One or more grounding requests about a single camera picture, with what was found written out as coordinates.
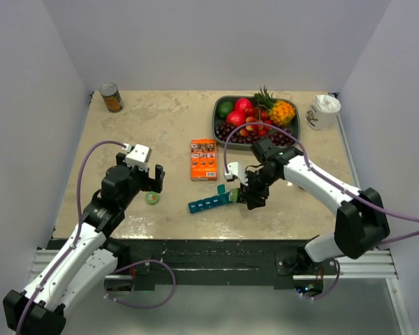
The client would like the lower red apple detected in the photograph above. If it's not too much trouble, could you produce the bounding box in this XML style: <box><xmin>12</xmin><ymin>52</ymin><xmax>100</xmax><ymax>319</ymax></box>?
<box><xmin>226</xmin><ymin>110</ymin><xmax>247</xmax><ymax>130</ymax></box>

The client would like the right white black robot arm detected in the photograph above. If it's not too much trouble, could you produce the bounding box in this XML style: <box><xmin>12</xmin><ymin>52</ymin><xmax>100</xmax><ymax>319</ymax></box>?
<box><xmin>226</xmin><ymin>138</ymin><xmax>390</xmax><ymax>274</ymax></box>

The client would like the orange cardboard box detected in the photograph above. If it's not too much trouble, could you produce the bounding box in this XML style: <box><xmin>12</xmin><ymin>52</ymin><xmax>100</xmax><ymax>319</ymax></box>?
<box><xmin>190</xmin><ymin>139</ymin><xmax>218</xmax><ymax>181</ymax></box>

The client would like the purple cable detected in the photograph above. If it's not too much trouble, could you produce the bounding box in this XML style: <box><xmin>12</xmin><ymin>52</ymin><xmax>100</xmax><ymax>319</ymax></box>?
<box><xmin>223</xmin><ymin>121</ymin><xmax>419</xmax><ymax>245</ymax></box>
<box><xmin>15</xmin><ymin>140</ymin><xmax>130</xmax><ymax>335</ymax></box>

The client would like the purple grape bunch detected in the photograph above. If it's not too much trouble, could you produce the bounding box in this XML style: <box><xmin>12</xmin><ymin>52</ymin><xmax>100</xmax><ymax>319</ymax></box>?
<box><xmin>215</xmin><ymin>122</ymin><xmax>295</xmax><ymax>149</ymax></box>

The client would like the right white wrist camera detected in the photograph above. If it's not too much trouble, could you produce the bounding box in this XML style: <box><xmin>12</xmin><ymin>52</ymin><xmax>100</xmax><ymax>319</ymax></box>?
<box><xmin>224</xmin><ymin>162</ymin><xmax>248</xmax><ymax>186</ymax></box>

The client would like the tin can with fruit label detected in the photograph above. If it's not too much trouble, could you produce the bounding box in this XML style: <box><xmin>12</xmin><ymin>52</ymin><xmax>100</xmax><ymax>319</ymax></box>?
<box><xmin>99</xmin><ymin>82</ymin><xmax>124</xmax><ymax>113</ymax></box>

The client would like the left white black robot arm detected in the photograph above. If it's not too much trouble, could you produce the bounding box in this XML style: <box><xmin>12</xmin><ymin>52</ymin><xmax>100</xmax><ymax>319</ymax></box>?
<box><xmin>3</xmin><ymin>144</ymin><xmax>165</xmax><ymax>334</ymax></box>

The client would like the red apple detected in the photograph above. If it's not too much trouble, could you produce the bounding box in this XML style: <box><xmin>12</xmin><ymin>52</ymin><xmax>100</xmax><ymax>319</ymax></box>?
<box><xmin>226</xmin><ymin>110</ymin><xmax>247</xmax><ymax>130</ymax></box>
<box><xmin>234</xmin><ymin>98</ymin><xmax>253</xmax><ymax>112</ymax></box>

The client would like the green bottle cap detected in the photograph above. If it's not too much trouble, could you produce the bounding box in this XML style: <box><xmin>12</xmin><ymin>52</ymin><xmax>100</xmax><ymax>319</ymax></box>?
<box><xmin>145</xmin><ymin>191</ymin><xmax>161</xmax><ymax>205</ymax></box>

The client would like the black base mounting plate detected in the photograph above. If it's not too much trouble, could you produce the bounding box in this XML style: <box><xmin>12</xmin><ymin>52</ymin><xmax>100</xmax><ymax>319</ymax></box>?
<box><xmin>47</xmin><ymin>237</ymin><xmax>374</xmax><ymax>291</ymax></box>

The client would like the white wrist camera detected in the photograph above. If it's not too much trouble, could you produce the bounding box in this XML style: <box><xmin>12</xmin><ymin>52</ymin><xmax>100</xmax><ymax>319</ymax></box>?
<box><xmin>224</xmin><ymin>162</ymin><xmax>248</xmax><ymax>186</ymax></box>
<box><xmin>124</xmin><ymin>144</ymin><xmax>152</xmax><ymax>172</ymax></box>

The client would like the white paper towel roll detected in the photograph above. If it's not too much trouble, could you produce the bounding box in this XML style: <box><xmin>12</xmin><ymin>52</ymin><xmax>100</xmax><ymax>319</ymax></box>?
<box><xmin>306</xmin><ymin>94</ymin><xmax>341</xmax><ymax>131</ymax></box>

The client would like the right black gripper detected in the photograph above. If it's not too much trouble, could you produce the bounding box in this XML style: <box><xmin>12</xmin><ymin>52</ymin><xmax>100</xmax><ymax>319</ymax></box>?
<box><xmin>238</xmin><ymin>167</ymin><xmax>279</xmax><ymax>209</ymax></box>

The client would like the upper red apple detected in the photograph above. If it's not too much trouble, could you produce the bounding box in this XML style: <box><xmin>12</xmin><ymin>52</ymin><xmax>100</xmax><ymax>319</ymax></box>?
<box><xmin>234</xmin><ymin>98</ymin><xmax>253</xmax><ymax>112</ymax></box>

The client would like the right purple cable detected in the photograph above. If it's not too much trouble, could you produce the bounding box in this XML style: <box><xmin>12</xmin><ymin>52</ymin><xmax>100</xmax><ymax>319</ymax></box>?
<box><xmin>223</xmin><ymin>121</ymin><xmax>419</xmax><ymax>245</ymax></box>

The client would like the aluminium frame rail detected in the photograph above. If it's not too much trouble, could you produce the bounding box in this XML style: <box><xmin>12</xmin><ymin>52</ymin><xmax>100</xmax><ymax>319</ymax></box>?
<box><xmin>333</xmin><ymin>111</ymin><xmax>415</xmax><ymax>335</ymax></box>

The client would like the green lime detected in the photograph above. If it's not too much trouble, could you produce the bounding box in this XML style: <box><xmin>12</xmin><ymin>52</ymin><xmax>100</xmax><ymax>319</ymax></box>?
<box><xmin>217</xmin><ymin>101</ymin><xmax>234</xmax><ymax>119</ymax></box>

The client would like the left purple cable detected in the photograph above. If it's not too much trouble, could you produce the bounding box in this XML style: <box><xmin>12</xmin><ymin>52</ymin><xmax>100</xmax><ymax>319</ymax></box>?
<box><xmin>15</xmin><ymin>140</ymin><xmax>130</xmax><ymax>335</ymax></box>

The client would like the green black pill bottle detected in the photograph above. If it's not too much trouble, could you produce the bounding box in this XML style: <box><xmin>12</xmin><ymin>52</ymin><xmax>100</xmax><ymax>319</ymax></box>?
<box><xmin>230</xmin><ymin>188</ymin><xmax>243</xmax><ymax>203</ymax></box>

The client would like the teal weekly pill organizer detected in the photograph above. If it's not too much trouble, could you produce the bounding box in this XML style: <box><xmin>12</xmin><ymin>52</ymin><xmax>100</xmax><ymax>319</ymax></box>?
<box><xmin>188</xmin><ymin>184</ymin><xmax>232</xmax><ymax>214</ymax></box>

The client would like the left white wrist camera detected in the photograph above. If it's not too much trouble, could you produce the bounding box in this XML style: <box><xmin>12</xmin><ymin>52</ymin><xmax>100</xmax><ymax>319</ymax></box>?
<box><xmin>124</xmin><ymin>144</ymin><xmax>152</xmax><ymax>172</ymax></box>

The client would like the toy pineapple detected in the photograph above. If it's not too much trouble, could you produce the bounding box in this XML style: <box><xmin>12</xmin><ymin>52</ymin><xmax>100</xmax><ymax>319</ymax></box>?
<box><xmin>253</xmin><ymin>86</ymin><xmax>296</xmax><ymax>127</ymax></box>

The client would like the gray fruit tray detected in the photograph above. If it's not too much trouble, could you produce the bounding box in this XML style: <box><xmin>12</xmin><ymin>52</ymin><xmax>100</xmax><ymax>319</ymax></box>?
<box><xmin>212</xmin><ymin>96</ymin><xmax>301</xmax><ymax>151</ymax></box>

